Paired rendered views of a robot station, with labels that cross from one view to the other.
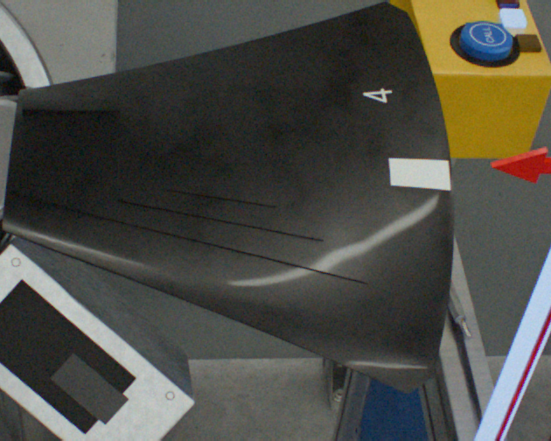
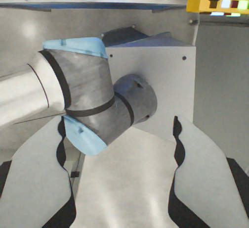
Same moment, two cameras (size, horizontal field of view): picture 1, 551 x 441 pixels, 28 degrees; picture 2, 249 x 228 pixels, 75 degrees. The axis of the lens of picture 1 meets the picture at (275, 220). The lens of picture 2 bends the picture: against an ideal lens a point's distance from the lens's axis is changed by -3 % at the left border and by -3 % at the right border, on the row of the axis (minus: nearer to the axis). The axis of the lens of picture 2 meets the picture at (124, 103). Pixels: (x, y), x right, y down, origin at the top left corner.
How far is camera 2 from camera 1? 54 cm
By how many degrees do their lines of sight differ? 43
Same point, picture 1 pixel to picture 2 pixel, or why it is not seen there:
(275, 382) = not seen: hidden behind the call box
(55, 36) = not seen: outside the picture
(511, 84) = not seen: outside the picture
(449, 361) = not seen: outside the picture
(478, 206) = (219, 49)
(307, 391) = (193, 14)
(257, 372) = not seen: hidden behind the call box
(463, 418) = not seen: outside the picture
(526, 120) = (191, 6)
